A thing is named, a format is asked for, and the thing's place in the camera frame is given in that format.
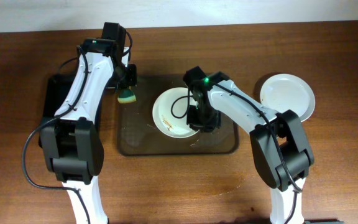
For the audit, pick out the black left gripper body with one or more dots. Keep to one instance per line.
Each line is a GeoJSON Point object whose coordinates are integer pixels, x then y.
{"type": "Point", "coordinates": [129, 81]}

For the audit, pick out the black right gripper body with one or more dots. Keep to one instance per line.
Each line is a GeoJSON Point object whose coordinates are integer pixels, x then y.
{"type": "Point", "coordinates": [202, 121]}

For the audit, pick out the green yellow sponge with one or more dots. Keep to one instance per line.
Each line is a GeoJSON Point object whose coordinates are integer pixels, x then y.
{"type": "Point", "coordinates": [126, 96]}

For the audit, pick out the cream white plate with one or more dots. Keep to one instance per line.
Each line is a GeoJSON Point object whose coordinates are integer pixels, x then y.
{"type": "Point", "coordinates": [166, 112]}

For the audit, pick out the pale green plate with sauce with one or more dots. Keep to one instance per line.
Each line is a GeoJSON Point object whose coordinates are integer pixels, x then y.
{"type": "Point", "coordinates": [284, 92]}

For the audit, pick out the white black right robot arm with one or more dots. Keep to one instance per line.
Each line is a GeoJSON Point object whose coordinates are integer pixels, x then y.
{"type": "Point", "coordinates": [281, 151]}

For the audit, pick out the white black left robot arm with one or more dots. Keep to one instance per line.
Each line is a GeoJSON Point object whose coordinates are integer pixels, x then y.
{"type": "Point", "coordinates": [70, 141]}

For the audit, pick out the brown serving tray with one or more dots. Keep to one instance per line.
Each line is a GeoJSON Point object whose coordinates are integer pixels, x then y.
{"type": "Point", "coordinates": [137, 134]}

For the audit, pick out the black rectangular tray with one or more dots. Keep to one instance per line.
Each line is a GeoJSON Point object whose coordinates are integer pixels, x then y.
{"type": "Point", "coordinates": [58, 86]}

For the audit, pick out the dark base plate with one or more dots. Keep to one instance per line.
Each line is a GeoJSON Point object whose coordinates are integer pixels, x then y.
{"type": "Point", "coordinates": [324, 222]}

